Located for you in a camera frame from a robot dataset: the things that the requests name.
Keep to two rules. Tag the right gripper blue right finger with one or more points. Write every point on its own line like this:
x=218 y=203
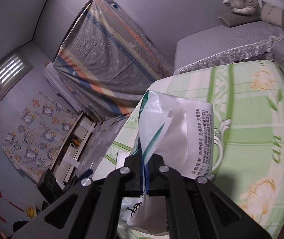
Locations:
x=197 y=208

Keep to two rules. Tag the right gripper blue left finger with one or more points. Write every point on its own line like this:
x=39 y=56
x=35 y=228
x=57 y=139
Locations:
x=91 y=208

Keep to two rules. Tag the torn white tissue wrapper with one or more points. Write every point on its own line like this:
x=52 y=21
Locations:
x=181 y=131

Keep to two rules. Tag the white shelf cabinet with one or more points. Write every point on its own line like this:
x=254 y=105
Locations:
x=67 y=159

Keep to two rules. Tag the green floral table cloth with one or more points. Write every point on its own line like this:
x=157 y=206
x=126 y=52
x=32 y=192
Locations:
x=248 y=151

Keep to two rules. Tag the cartoon print cloth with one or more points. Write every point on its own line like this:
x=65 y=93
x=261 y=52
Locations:
x=36 y=136

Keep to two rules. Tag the striped grey hanging sheet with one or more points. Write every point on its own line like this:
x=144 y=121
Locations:
x=105 y=63

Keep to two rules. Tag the grey wedge pillow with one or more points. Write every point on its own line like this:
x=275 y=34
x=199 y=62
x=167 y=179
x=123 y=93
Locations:
x=231 y=19

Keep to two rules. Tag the grey brown cushion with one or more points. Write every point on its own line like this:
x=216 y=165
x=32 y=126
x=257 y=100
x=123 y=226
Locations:
x=272 y=14

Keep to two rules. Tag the wall window vent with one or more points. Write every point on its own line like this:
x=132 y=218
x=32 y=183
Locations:
x=13 y=68

